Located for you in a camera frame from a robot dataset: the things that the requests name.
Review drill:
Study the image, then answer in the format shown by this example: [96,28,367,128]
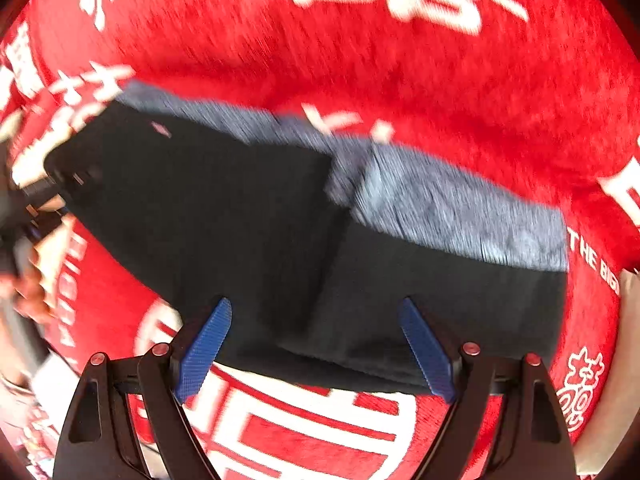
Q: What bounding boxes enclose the person's left hand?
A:
[12,247,56,323]

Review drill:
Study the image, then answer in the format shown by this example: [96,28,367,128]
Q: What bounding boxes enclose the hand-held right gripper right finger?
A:
[399,296,578,480]

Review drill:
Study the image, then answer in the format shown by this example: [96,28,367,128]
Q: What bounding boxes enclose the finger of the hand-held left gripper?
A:
[22,162,103,213]

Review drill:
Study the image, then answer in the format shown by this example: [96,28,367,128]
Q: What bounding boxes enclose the red printed blanket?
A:
[0,0,640,480]

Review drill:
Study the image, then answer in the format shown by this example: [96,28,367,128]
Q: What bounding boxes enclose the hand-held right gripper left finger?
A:
[52,297,234,480]

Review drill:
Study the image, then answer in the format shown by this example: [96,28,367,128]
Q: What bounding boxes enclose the black pants with grey patterned bands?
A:
[43,79,572,397]

